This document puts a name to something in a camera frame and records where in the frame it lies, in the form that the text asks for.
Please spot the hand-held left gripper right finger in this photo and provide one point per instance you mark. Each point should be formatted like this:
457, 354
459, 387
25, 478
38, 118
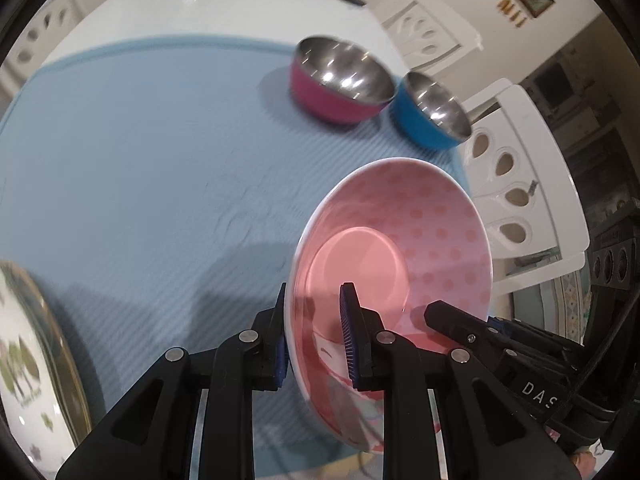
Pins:
350, 340

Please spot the light blue table mat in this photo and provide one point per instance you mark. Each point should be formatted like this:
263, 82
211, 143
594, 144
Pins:
150, 160

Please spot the yellow hanging wall ornament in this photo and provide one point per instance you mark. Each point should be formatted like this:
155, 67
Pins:
512, 12

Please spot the blue steel bowl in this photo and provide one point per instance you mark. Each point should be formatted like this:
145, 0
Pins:
415, 125

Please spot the round gold-rimmed blue-leaf plate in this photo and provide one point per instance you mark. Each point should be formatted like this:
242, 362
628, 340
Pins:
70, 375

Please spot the white wooden chair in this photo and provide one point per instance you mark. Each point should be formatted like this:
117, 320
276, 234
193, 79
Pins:
50, 15
540, 160
450, 35

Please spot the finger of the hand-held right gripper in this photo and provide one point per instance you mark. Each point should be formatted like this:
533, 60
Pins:
530, 335
450, 320

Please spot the pink steel bowl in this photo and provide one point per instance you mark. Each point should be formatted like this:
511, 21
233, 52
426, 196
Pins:
325, 100

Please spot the dark wooden cabinet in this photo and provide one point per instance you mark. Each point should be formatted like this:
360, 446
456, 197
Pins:
600, 160

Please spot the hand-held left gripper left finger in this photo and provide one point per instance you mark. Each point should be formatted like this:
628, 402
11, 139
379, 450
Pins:
281, 360

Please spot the pink polka-dot bowl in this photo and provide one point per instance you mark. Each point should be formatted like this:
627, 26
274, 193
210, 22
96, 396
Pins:
400, 220

